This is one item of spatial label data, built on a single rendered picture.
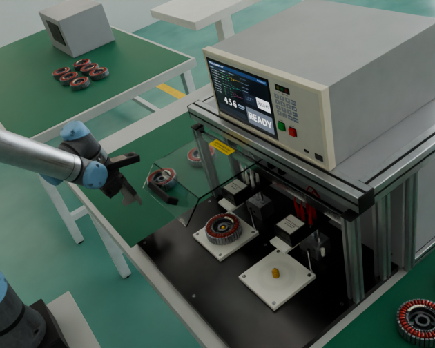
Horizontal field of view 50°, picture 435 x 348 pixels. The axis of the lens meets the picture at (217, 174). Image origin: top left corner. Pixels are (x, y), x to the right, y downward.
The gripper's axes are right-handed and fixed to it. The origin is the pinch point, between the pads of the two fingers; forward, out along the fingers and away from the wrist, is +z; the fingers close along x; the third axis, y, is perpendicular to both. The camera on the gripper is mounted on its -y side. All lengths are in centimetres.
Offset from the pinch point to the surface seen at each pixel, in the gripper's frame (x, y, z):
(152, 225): 8.4, 2.8, 8.0
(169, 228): 16.8, 0.0, 6.5
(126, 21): -403, -177, 112
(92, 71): -136, -45, 16
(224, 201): 33.7, -15.4, -1.4
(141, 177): -19.9, -9.3, 10.9
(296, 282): 65, -10, 7
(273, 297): 64, -3, 6
